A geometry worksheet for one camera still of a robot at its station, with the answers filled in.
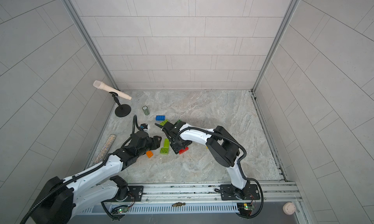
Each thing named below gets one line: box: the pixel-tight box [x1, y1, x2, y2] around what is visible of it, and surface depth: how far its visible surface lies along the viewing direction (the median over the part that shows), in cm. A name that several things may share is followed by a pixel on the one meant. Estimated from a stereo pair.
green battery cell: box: [142, 105, 150, 116], surface depth 101 cm
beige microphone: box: [93, 80, 132, 101], surface depth 87 cm
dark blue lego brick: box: [155, 114, 166, 121], surface depth 101 cm
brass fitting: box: [171, 202, 186, 207], surface depth 69 cm
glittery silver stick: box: [93, 133, 117, 164], surface depth 85 cm
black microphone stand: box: [109, 91, 132, 118], surface depth 104 cm
